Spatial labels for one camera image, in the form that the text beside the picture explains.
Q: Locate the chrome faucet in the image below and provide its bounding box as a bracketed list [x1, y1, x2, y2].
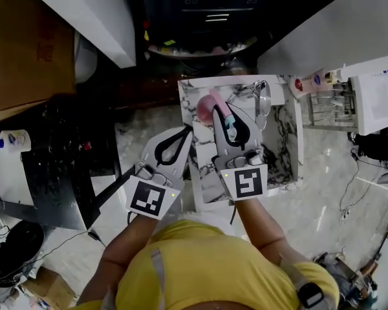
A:
[252, 79, 272, 132]

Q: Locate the person's right forearm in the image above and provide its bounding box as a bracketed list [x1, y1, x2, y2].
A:
[234, 198, 298, 261]

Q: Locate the white marble sink table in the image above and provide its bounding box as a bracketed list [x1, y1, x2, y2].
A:
[177, 74, 305, 213]

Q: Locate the person's yellow shirt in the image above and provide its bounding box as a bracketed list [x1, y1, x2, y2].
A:
[67, 220, 340, 310]

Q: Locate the black speckled counter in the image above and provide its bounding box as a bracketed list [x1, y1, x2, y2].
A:
[0, 95, 136, 231]

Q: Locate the small cardboard box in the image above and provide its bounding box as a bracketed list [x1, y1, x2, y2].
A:
[21, 266, 77, 309]

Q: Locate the white round tank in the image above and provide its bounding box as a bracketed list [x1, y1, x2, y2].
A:
[74, 30, 98, 84]

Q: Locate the white rectangular sink basin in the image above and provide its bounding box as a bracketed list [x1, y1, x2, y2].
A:
[0, 149, 36, 209]

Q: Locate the black round appliance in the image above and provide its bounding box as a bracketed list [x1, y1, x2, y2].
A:
[0, 220, 45, 284]

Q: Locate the white bottle with blue pump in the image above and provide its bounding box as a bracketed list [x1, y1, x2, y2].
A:
[0, 129, 32, 153]

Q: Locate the pink soap pump bottle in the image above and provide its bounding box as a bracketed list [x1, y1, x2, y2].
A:
[289, 70, 339, 98]

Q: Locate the grey harness strap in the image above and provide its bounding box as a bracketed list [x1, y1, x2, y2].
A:
[150, 249, 167, 303]

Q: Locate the black wheeled equipment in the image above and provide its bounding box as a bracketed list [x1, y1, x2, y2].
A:
[313, 252, 381, 310]

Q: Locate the person's left forearm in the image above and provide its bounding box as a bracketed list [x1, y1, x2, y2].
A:
[77, 213, 161, 305]

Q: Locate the large cardboard box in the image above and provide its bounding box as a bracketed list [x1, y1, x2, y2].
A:
[0, 0, 77, 125]

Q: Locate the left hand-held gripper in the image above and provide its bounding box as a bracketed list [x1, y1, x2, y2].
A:
[125, 126, 194, 220]

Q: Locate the round metal tray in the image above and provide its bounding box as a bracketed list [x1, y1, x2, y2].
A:
[147, 37, 258, 59]

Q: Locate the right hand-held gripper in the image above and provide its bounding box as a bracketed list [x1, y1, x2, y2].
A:
[212, 101, 268, 202]

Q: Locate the black shoulder buckle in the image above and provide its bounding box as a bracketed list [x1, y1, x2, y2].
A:
[297, 282, 324, 308]

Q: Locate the white sink on steel stand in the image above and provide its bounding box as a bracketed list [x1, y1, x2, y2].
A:
[305, 63, 388, 136]

